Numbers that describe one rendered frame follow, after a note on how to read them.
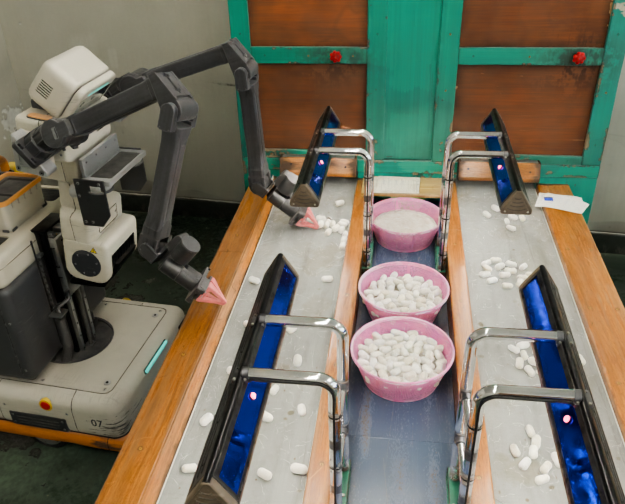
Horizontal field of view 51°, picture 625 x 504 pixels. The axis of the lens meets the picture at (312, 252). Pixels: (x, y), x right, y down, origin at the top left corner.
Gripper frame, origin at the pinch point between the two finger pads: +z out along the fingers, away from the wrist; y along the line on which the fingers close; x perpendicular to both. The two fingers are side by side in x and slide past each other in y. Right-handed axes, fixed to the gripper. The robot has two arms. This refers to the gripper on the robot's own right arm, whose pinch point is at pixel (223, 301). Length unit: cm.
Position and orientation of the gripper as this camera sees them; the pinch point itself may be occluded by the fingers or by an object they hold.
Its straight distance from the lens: 182.1
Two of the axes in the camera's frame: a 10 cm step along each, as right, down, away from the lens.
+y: 1.2, -5.3, 8.4
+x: -6.2, 6.1, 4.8
